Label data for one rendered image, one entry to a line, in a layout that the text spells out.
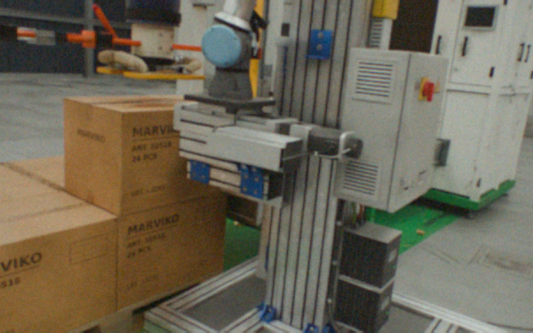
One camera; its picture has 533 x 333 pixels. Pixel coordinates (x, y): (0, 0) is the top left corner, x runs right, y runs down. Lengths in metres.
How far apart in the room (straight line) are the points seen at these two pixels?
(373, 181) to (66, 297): 1.15
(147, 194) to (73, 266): 0.38
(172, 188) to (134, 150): 0.26
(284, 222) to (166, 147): 0.58
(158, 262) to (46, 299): 0.48
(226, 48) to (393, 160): 0.59
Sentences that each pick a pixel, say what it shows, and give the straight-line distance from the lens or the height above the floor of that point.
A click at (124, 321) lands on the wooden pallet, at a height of 0.08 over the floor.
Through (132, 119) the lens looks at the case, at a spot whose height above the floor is 0.91.
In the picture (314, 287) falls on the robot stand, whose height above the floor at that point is 0.41.
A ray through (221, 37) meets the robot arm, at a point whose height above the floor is 1.23.
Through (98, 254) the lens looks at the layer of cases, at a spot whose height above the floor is 0.41.
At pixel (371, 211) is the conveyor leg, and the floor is 0.21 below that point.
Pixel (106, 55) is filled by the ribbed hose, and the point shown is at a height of 1.13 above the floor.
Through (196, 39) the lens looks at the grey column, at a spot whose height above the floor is 1.24.
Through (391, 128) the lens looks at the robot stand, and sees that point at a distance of 1.46.
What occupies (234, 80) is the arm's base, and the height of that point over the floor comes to 1.10.
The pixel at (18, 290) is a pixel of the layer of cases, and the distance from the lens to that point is 1.83.
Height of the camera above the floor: 1.20
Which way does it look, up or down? 13 degrees down
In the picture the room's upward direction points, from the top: 5 degrees clockwise
